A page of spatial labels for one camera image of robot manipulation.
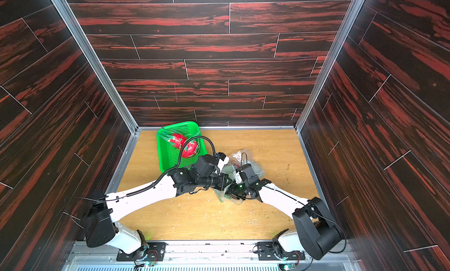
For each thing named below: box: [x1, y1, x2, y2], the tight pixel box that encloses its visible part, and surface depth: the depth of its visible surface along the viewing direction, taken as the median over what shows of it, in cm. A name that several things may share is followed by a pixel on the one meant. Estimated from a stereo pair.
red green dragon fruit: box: [155, 129, 192, 150], surface depth 106 cm
